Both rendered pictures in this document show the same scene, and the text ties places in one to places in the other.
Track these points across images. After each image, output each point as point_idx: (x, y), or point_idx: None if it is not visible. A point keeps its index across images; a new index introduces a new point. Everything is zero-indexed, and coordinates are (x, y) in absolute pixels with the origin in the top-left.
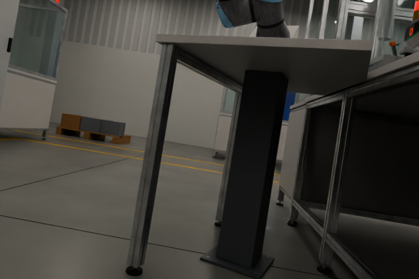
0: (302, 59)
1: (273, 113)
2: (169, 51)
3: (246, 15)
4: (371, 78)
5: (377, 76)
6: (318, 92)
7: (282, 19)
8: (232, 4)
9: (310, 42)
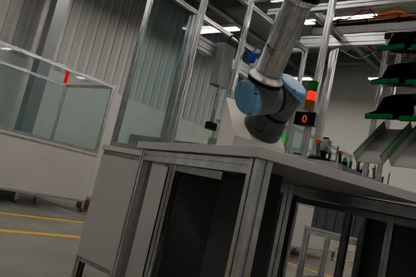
0: (355, 190)
1: (272, 224)
2: (268, 172)
3: (276, 109)
4: (351, 195)
5: (363, 196)
6: None
7: None
8: (273, 95)
9: (399, 191)
